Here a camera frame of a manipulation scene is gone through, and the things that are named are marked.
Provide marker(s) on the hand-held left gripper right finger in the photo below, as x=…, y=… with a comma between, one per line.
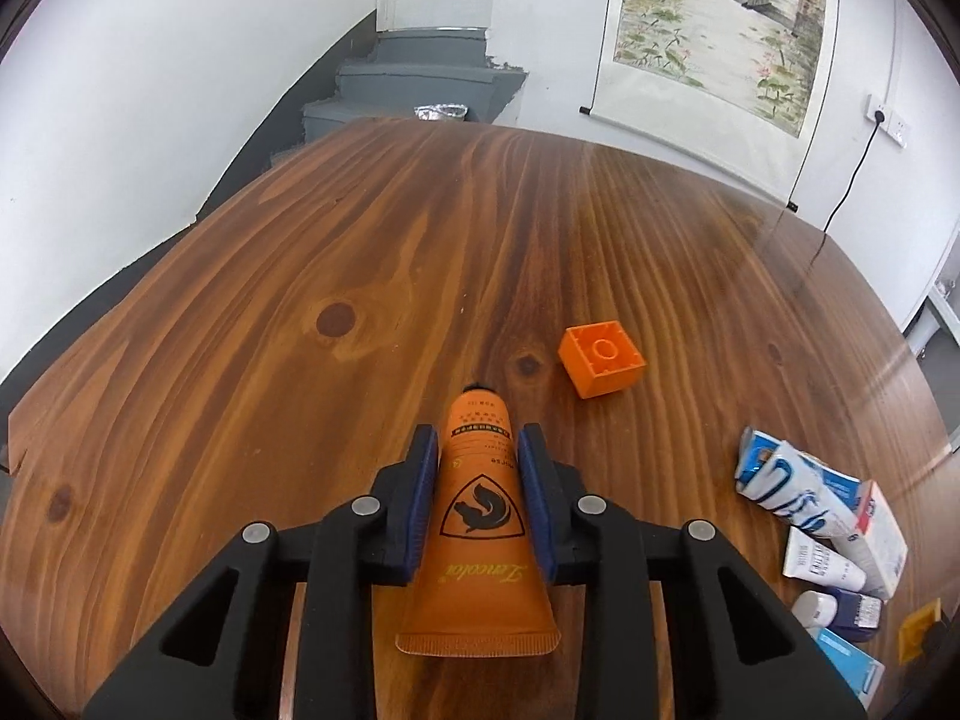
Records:
x=536, y=502

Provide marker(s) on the dark blue bottle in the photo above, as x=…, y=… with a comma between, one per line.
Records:
x=851, y=609

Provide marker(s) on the grey stairs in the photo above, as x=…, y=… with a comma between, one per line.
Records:
x=420, y=82

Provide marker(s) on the white wall socket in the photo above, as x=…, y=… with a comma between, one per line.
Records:
x=889, y=120

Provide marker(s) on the orange tube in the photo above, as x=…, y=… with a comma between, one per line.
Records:
x=480, y=555

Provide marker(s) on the small white tube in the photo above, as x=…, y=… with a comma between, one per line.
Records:
x=821, y=564

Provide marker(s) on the blue white medicine box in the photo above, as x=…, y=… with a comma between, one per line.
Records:
x=847, y=667

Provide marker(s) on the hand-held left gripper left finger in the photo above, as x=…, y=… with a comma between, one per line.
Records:
x=420, y=502

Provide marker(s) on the hanging scroll painting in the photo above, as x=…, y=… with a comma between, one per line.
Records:
x=712, y=22

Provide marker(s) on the small orange toy block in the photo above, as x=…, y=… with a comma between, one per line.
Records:
x=600, y=360

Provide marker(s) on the crumpled silver foil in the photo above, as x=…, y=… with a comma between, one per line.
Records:
x=441, y=113

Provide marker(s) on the yellow toy block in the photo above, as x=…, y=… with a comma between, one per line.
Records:
x=919, y=631

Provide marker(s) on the narrow carton with red end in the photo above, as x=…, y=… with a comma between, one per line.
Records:
x=883, y=540

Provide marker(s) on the crumpled blue white tube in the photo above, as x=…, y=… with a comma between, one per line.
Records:
x=795, y=487

